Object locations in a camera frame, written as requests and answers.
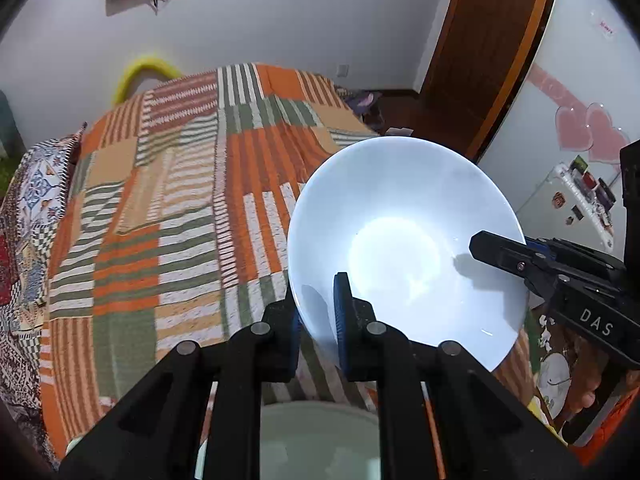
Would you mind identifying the pink heart stickers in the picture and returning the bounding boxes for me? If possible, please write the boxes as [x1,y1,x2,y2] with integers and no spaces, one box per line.
[555,102,632,167]

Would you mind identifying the brown wooden door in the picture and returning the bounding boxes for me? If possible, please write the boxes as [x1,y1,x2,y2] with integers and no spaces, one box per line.
[417,0,545,159]

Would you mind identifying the person's orange clothing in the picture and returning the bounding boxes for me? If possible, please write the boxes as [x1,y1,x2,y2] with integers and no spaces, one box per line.
[592,385,637,467]

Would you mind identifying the white cabinet with magnets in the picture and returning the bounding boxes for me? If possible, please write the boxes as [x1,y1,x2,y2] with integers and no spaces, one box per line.
[514,160,622,257]

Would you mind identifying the floral printed cloth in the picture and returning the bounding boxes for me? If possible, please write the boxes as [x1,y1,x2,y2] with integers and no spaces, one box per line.
[529,307,573,423]

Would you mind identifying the white bowl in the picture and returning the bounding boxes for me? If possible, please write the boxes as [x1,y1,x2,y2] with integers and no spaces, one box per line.
[287,136,530,373]

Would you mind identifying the red white label sticker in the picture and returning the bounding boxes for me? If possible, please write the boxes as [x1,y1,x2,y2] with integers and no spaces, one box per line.
[590,10,617,37]

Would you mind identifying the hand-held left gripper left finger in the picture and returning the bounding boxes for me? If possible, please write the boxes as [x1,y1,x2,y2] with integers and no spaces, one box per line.
[59,285,303,480]

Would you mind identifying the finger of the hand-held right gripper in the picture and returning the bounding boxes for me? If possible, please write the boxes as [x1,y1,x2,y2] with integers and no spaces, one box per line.
[469,230,563,306]
[525,236,626,281]

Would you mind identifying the person's right hand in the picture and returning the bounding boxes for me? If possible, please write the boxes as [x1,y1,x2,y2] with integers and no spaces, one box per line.
[562,340,609,420]

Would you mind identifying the purple slippers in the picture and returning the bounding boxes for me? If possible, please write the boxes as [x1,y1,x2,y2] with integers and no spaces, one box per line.
[345,91,387,117]

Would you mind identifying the yellow foam tube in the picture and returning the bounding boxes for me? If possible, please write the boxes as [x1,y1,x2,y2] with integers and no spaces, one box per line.
[114,54,182,106]

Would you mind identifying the mint green bowl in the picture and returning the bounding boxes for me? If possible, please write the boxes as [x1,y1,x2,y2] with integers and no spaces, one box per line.
[195,400,383,480]

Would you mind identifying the patterned patchwork quilt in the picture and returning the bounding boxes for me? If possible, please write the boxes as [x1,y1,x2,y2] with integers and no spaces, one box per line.
[0,122,89,461]

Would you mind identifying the striped orange green bedspread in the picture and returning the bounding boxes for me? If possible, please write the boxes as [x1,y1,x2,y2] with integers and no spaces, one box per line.
[40,62,536,461]

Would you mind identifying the green storage box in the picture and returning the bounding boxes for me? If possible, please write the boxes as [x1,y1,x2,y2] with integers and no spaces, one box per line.
[0,155,22,197]

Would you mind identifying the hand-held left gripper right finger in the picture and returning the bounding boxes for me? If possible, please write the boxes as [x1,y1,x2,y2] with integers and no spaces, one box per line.
[333,272,583,480]

